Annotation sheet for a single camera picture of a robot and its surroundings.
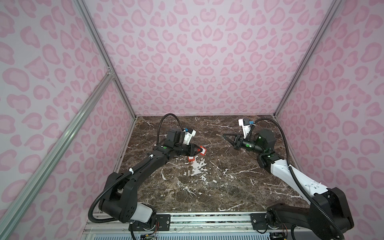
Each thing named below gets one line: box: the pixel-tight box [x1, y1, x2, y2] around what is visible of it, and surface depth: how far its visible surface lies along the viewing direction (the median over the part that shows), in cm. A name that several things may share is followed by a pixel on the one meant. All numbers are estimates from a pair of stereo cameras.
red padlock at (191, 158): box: [187, 156, 196, 162], surface depth 96 cm
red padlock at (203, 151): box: [199, 145, 208, 156], surface depth 82 cm
